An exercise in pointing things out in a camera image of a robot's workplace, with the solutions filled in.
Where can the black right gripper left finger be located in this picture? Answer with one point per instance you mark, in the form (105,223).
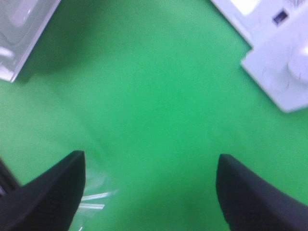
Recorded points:
(48,202)

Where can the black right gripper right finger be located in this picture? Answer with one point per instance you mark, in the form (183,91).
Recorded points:
(249,203)

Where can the white microwave door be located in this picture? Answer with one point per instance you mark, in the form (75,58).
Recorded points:
(21,24)

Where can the lower white microwave knob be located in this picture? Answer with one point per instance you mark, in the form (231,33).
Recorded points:
(298,64)

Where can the white microwave oven body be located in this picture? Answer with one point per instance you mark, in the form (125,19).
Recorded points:
(273,29)

